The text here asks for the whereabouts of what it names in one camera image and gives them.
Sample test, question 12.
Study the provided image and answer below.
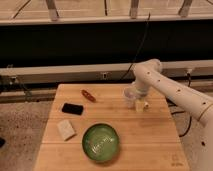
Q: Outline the green ceramic bowl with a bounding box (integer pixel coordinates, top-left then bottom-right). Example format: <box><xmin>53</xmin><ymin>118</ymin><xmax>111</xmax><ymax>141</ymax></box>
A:
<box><xmin>82</xmin><ymin>123</ymin><xmax>120</xmax><ymax>163</ymax></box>

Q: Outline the white ceramic cup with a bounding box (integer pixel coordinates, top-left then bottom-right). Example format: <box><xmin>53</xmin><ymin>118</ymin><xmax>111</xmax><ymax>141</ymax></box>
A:
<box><xmin>123</xmin><ymin>87</ymin><xmax>137</xmax><ymax>108</ymax></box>

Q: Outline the brown oblong toy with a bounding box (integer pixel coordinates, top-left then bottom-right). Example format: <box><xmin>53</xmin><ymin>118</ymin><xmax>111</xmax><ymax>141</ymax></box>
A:
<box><xmin>81</xmin><ymin>90</ymin><xmax>96</xmax><ymax>103</ymax></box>

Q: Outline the white sponge block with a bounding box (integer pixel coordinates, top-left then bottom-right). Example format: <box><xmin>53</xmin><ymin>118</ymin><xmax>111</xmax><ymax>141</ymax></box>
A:
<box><xmin>57</xmin><ymin>120</ymin><xmax>76</xmax><ymax>141</ymax></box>

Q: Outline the black rectangular block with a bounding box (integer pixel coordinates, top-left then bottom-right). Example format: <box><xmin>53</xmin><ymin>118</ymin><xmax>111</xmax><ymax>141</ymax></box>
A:
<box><xmin>62</xmin><ymin>103</ymin><xmax>84</xmax><ymax>115</ymax></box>

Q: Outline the black hanging cable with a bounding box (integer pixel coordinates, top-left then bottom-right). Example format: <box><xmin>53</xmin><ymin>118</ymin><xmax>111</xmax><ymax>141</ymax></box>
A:
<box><xmin>118</xmin><ymin>12</ymin><xmax>152</xmax><ymax>82</ymax></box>

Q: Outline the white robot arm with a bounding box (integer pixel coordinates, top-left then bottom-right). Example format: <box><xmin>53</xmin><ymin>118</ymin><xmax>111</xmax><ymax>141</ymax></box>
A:
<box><xmin>132</xmin><ymin>59</ymin><xmax>213</xmax><ymax>171</ymax></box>

